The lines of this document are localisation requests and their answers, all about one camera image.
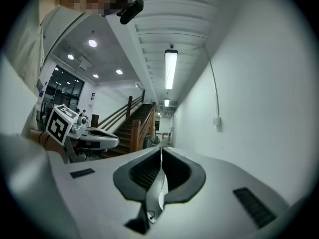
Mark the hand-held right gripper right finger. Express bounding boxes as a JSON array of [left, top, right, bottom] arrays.
[[149, 145, 291, 239]]

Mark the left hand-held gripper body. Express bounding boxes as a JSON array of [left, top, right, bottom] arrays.
[[45, 104, 101, 164]]

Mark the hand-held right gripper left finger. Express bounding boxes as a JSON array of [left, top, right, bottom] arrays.
[[48, 146, 167, 239]]

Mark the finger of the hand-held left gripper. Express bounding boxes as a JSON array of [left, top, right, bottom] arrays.
[[87, 128, 118, 136], [83, 132, 120, 150]]

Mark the person's left forearm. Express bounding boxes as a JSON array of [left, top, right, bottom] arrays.
[[30, 130, 67, 158]]

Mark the black wristband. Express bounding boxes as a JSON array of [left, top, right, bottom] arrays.
[[38, 131, 50, 149]]

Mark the dark wooden furniture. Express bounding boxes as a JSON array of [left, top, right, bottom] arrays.
[[97, 89, 158, 159]]

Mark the large dark window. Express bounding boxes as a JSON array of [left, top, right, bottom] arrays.
[[43, 65, 85, 112]]

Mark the ceiling air conditioner unit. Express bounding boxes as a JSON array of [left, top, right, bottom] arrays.
[[77, 56, 93, 71]]

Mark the person's grey shirt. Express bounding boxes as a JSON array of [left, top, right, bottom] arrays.
[[0, 5, 84, 139]]

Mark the grey wall conduit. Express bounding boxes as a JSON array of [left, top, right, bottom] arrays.
[[203, 43, 221, 118]]

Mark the black head camera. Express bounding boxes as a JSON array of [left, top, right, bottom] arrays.
[[116, 0, 145, 25]]

